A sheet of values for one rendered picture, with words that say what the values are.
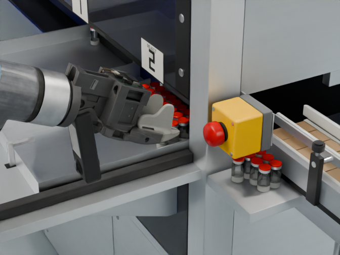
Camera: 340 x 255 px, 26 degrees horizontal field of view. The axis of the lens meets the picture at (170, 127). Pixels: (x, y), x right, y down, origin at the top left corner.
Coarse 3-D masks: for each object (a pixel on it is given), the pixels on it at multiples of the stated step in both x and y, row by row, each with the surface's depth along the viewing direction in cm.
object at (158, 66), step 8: (144, 40) 137; (144, 48) 138; (152, 48) 135; (144, 56) 139; (152, 56) 136; (160, 56) 133; (144, 64) 140; (152, 64) 137; (160, 64) 134; (152, 72) 138; (160, 72) 135; (160, 80) 136
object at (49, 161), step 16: (144, 80) 153; (16, 128) 142; (32, 128) 142; (48, 128) 142; (64, 128) 142; (32, 144) 137; (48, 144) 137; (64, 144) 137; (96, 144) 137; (112, 144) 137; (128, 144) 137; (144, 144) 137; (176, 144) 131; (16, 160) 130; (32, 160) 132; (48, 160) 132; (64, 160) 132; (112, 160) 132; (128, 160) 127; (144, 160) 129; (32, 176) 122; (48, 176) 128; (64, 176) 122; (80, 176) 124
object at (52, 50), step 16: (48, 32) 176; (64, 32) 178; (80, 32) 180; (0, 48) 171; (16, 48) 173; (32, 48) 176; (48, 48) 176; (64, 48) 176; (80, 48) 176; (96, 48) 176; (32, 64) 168; (48, 64) 168; (64, 64) 168; (80, 64) 168; (96, 64) 168; (112, 64) 168; (128, 64) 160
